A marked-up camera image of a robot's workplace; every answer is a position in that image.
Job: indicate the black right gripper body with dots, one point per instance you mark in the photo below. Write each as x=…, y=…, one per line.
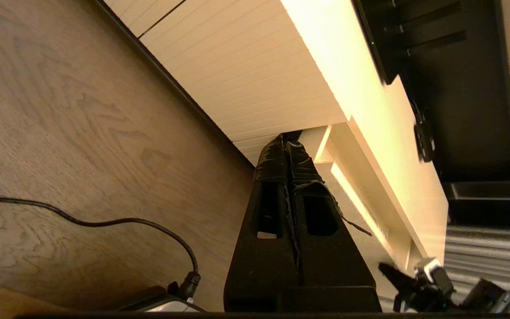
x=427, y=300

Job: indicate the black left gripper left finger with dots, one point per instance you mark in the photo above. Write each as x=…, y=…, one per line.
x=264, y=274

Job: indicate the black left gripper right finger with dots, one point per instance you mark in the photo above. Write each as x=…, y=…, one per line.
x=334, y=266

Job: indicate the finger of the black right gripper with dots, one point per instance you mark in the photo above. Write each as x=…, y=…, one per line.
x=399, y=279

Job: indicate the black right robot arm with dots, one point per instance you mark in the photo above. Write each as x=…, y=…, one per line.
x=489, y=297

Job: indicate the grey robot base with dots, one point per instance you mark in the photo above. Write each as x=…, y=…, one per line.
x=162, y=305

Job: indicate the white low cabinet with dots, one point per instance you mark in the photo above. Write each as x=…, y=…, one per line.
x=348, y=53

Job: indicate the grey curtain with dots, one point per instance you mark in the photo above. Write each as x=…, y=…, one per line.
x=489, y=252

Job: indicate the dark side cabinet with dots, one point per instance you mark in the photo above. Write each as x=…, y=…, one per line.
x=494, y=204

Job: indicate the black HDMI box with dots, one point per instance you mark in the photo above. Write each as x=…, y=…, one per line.
x=424, y=141

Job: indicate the black television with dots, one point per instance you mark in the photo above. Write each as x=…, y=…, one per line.
x=458, y=110

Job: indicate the white ribbed cabinet door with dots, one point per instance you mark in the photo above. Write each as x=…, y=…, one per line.
x=246, y=71

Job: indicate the black flat set-top box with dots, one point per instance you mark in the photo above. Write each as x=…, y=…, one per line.
x=376, y=44

